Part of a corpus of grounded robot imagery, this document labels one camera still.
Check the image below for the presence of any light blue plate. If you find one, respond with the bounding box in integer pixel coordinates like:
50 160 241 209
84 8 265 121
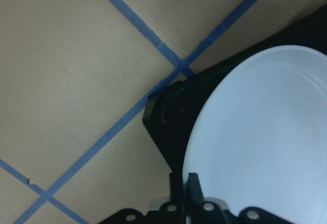
183 45 326 223

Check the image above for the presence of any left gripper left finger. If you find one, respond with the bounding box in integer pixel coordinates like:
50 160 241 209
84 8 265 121
169 172 184 206

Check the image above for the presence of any black dish rack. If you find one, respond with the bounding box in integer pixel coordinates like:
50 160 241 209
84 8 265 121
142 6 326 178

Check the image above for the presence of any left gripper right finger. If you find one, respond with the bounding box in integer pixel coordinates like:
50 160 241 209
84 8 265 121
188 173 204 205

